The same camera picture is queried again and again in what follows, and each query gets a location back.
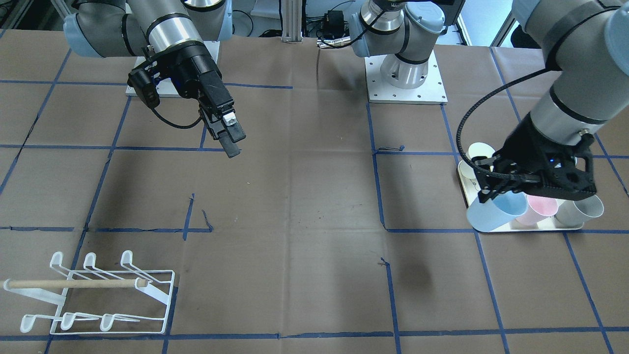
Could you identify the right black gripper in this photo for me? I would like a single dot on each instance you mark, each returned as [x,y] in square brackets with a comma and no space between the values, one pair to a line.
[196,73]

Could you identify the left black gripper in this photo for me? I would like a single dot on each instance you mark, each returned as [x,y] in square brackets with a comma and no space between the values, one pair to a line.
[527,143]

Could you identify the light blue cup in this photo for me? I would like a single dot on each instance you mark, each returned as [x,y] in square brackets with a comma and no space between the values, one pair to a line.
[485,217]

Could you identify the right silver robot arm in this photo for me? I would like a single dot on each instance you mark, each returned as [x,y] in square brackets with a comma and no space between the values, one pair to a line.
[171,36]

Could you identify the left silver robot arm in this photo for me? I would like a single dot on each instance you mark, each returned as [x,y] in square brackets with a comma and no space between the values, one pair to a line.
[585,40]

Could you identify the pink cup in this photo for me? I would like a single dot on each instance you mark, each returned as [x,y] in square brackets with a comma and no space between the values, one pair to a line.
[538,209]

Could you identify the cream white cup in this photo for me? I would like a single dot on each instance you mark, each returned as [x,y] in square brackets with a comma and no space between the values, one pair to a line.
[481,150]

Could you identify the grey cup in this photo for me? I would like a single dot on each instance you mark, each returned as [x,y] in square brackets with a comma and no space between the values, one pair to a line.
[573,213]

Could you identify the cream plastic tray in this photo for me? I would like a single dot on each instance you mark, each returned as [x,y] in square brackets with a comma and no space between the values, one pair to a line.
[471,187]

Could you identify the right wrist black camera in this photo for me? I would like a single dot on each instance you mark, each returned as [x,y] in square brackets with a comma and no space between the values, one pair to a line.
[144,86]

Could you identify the white wire cup rack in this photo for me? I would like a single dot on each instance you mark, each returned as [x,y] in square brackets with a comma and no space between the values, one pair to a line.
[90,301]

